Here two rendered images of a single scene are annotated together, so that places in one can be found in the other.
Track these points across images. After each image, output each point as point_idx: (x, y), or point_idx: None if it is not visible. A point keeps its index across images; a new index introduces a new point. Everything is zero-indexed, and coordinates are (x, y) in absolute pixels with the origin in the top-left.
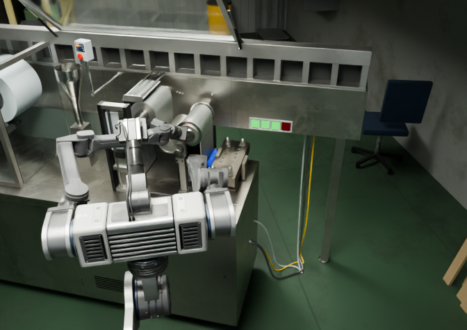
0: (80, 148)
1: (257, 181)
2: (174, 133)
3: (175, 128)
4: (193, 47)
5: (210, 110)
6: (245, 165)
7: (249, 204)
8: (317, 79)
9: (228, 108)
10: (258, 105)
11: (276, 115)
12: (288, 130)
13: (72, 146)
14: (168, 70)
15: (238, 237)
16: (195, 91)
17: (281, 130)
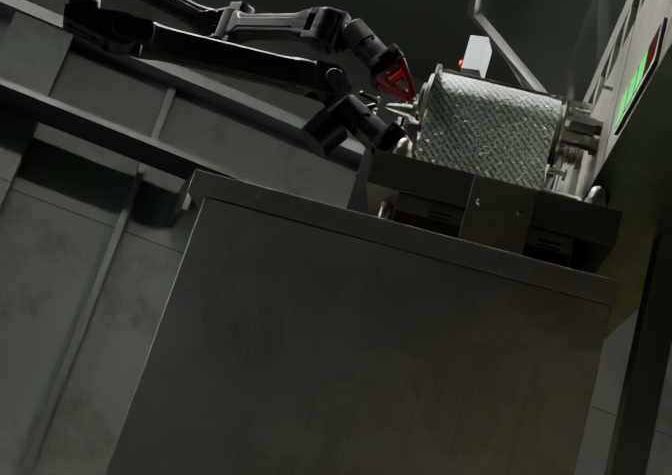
0: (219, 22)
1: (568, 357)
2: (347, 31)
3: (358, 23)
4: None
5: (556, 105)
6: (485, 189)
7: (395, 299)
8: None
9: (613, 109)
10: (643, 40)
11: (653, 35)
12: (651, 61)
13: (208, 9)
14: None
15: (218, 261)
16: (601, 110)
17: (643, 76)
